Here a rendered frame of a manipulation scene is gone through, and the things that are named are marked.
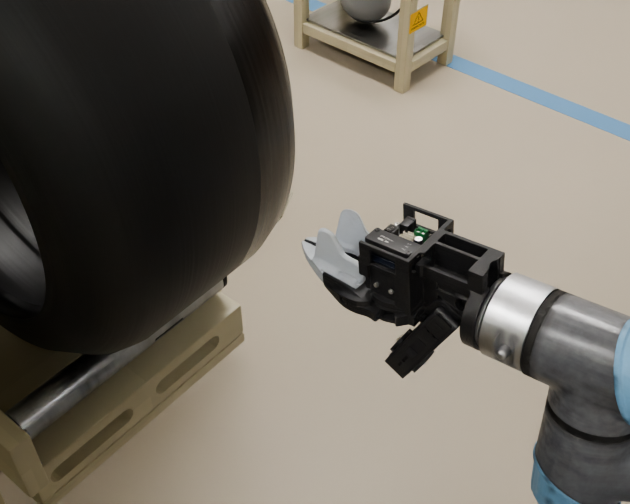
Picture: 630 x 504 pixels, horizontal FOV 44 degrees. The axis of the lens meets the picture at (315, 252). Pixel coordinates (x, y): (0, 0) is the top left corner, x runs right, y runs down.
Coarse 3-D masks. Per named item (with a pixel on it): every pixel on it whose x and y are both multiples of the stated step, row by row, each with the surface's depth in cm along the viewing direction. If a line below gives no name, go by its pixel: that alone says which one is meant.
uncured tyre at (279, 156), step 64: (0, 0) 62; (64, 0) 63; (128, 0) 67; (192, 0) 71; (256, 0) 76; (0, 64) 63; (64, 64) 63; (128, 64) 66; (192, 64) 71; (256, 64) 76; (0, 128) 66; (64, 128) 65; (128, 128) 67; (192, 128) 71; (256, 128) 78; (0, 192) 114; (64, 192) 67; (128, 192) 68; (192, 192) 74; (256, 192) 82; (0, 256) 110; (64, 256) 73; (128, 256) 72; (192, 256) 78; (0, 320) 97; (64, 320) 82; (128, 320) 80
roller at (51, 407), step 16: (192, 304) 106; (176, 320) 105; (160, 336) 104; (128, 352) 100; (64, 368) 97; (80, 368) 96; (96, 368) 97; (112, 368) 98; (48, 384) 94; (64, 384) 95; (80, 384) 96; (96, 384) 97; (32, 400) 93; (48, 400) 93; (64, 400) 94; (80, 400) 96; (16, 416) 91; (32, 416) 92; (48, 416) 93; (32, 432) 92
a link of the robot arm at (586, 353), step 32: (544, 320) 61; (576, 320) 60; (608, 320) 59; (544, 352) 60; (576, 352) 59; (608, 352) 58; (576, 384) 59; (608, 384) 58; (576, 416) 60; (608, 416) 59
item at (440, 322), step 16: (432, 320) 68; (448, 320) 67; (400, 336) 76; (416, 336) 71; (432, 336) 69; (448, 336) 68; (400, 352) 73; (416, 352) 72; (432, 352) 75; (400, 368) 75; (416, 368) 75
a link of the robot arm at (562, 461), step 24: (552, 432) 63; (576, 432) 61; (552, 456) 64; (576, 456) 62; (600, 456) 61; (624, 456) 62; (552, 480) 65; (576, 480) 63; (600, 480) 63; (624, 480) 63
